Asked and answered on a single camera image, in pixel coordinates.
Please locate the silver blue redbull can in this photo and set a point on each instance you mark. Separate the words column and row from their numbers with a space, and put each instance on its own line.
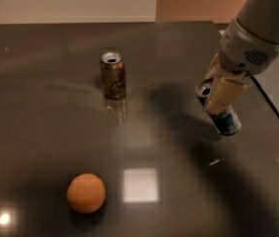
column 226, row 122

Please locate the brown gold soda can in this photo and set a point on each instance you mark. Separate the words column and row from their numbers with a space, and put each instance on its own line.
column 113, row 75

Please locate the orange fruit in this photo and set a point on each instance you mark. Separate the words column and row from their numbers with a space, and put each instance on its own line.
column 86, row 193

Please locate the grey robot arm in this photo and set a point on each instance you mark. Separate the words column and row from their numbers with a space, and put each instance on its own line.
column 261, row 18

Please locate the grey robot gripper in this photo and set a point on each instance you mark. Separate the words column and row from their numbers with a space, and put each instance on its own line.
column 244, row 52

